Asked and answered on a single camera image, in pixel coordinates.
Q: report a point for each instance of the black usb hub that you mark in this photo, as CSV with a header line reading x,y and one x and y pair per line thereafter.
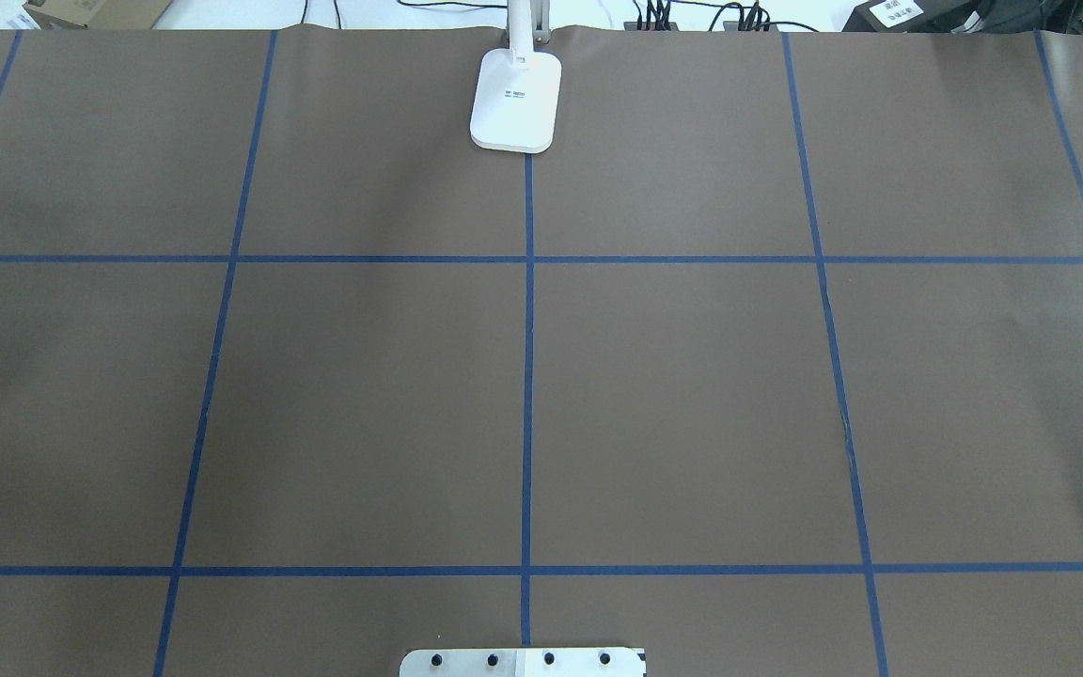
x,y
720,26

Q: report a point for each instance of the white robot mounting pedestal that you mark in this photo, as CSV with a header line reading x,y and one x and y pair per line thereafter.
x,y
526,661

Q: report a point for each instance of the white desk lamp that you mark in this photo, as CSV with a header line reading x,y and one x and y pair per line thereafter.
x,y
518,88

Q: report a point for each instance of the brown cardboard box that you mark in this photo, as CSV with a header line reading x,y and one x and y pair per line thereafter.
x,y
96,15

